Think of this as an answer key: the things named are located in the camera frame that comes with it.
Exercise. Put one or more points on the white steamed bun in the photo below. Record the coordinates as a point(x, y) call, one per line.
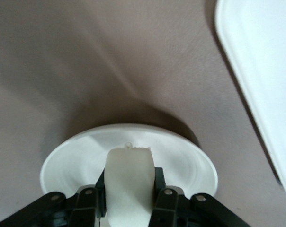
point(130, 184)

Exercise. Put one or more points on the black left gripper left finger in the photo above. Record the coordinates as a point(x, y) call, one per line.
point(69, 205)

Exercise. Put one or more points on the white tray with bear drawing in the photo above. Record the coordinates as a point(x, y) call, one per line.
point(259, 78)

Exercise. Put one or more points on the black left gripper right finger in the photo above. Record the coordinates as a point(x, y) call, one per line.
point(181, 205)

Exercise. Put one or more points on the round white plate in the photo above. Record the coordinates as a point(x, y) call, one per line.
point(181, 163)

